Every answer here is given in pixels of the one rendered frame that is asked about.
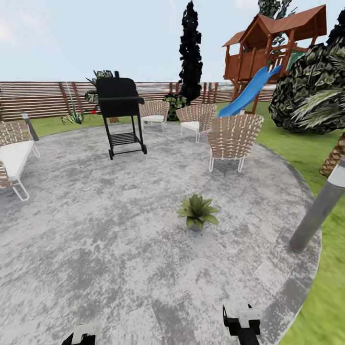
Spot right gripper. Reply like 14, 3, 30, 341
223, 312, 260, 345

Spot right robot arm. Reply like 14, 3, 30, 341
223, 304, 264, 345

